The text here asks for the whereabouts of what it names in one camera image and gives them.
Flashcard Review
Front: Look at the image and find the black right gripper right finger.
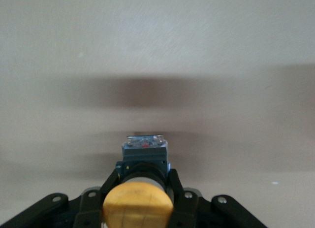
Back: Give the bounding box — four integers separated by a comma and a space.
168, 168, 268, 228

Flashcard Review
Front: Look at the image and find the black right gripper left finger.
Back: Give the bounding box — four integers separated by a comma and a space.
0, 168, 123, 228

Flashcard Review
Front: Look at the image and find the yellow push button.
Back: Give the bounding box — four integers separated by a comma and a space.
102, 135, 175, 228

